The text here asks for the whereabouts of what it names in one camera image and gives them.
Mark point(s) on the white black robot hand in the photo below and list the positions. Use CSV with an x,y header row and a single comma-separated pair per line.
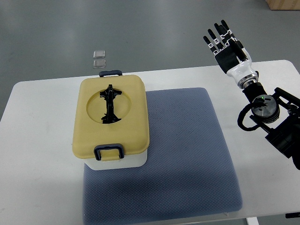
x,y
231,55

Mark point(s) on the yellow box lid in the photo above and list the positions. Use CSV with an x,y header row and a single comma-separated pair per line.
x,y
111,120

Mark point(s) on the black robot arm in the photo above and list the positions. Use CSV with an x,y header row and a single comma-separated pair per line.
x,y
264,109

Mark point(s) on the cardboard box corner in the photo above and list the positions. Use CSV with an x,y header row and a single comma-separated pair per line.
x,y
283,4

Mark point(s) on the white storage box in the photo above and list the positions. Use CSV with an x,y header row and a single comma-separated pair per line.
x,y
129,161

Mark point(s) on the blue grey table mat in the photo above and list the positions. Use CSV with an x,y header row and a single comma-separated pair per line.
x,y
188,173

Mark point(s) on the upper floor socket plate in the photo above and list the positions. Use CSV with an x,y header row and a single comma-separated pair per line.
x,y
99,54

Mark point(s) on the white table leg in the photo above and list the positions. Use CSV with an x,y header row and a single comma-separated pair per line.
x,y
252,221

